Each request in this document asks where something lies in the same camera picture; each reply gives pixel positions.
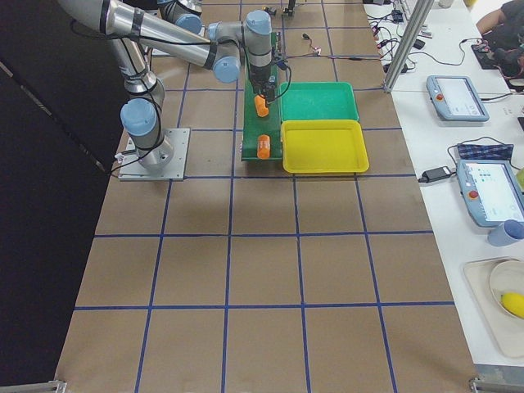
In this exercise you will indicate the beige serving tray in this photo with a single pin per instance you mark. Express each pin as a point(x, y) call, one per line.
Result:
point(505, 329)

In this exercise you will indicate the blue plaid cloth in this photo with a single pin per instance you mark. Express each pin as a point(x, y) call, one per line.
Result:
point(470, 151)

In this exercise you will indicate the green tray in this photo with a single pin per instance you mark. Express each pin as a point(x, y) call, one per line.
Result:
point(318, 101)

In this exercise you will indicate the plain orange cylinder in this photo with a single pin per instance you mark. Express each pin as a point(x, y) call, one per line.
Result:
point(261, 108)

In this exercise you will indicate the blue cup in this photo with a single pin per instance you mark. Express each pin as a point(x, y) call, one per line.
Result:
point(507, 233)

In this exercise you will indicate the beige bowl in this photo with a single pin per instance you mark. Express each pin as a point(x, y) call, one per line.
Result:
point(505, 277)

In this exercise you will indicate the yellow tray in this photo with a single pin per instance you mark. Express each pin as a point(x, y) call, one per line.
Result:
point(323, 147)

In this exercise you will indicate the teach pendant tablet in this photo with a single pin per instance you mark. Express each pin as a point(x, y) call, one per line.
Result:
point(490, 191)
point(456, 99)

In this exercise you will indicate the orange cylinder labelled 4680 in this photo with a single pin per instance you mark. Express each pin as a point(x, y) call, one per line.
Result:
point(263, 151)

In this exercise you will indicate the black power adapter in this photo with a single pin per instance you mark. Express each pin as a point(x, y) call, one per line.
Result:
point(436, 174)

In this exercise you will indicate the yellow banana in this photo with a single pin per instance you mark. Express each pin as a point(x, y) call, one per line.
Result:
point(513, 303)

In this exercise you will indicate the aluminium frame post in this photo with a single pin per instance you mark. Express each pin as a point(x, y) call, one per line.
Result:
point(411, 31)

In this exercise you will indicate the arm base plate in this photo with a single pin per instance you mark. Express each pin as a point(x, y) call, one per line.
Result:
point(166, 162)

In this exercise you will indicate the green conveyor belt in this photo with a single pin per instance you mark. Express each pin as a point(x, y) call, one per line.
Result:
point(254, 126)

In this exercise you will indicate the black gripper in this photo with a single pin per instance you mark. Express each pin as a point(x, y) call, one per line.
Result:
point(258, 78)

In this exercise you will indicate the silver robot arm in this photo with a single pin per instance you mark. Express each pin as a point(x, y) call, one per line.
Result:
point(186, 14)
point(146, 42)

